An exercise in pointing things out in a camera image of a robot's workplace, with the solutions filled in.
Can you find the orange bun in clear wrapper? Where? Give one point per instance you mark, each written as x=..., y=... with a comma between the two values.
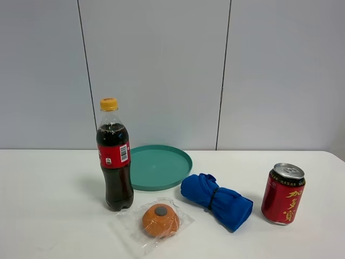
x=138, y=231

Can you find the cola bottle with yellow cap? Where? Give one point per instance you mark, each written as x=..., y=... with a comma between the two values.
x=112, y=139

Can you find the red herbal tea can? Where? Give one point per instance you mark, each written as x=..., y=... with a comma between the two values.
x=284, y=189

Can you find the black elastic band on cloth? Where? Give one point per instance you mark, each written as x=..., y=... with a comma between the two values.
x=212, y=198

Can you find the rolled blue cloth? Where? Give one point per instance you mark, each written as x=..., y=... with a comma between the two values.
x=229, y=207

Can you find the teal round plastic plate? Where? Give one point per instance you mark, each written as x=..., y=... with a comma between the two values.
x=158, y=167

